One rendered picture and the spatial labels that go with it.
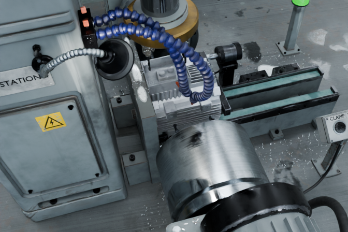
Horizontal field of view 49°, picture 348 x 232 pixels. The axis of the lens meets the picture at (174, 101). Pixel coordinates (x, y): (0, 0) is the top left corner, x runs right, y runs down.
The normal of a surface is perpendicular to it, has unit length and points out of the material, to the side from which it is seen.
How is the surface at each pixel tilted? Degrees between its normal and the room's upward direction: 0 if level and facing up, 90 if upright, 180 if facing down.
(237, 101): 90
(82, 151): 90
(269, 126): 90
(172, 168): 51
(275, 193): 14
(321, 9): 0
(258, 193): 5
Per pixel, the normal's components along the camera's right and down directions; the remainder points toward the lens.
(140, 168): 0.25, 0.74
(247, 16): -0.04, -0.63
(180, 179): -0.69, -0.31
